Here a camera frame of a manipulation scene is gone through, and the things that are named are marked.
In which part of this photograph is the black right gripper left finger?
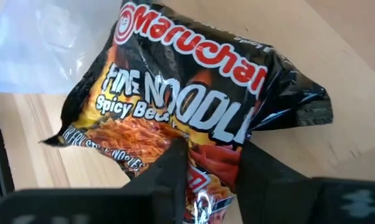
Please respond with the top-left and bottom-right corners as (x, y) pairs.
(121, 138), (189, 224)

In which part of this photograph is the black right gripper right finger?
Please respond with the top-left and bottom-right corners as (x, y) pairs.
(236, 140), (321, 224)

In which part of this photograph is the clear plastic container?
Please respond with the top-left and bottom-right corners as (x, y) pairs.
(0, 0), (123, 96)

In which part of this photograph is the black fire noodle packet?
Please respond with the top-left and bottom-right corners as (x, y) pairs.
(39, 0), (334, 224)

